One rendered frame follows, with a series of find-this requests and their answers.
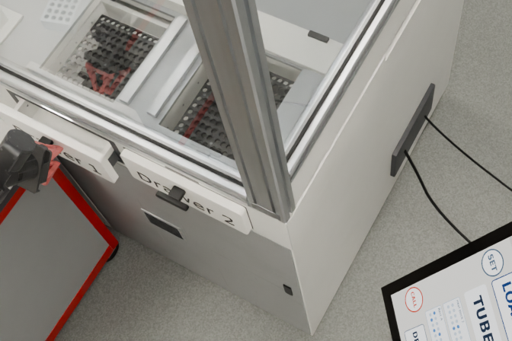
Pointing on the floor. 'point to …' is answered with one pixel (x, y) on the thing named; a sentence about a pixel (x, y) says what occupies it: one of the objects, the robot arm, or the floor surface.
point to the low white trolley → (47, 256)
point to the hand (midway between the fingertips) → (56, 155)
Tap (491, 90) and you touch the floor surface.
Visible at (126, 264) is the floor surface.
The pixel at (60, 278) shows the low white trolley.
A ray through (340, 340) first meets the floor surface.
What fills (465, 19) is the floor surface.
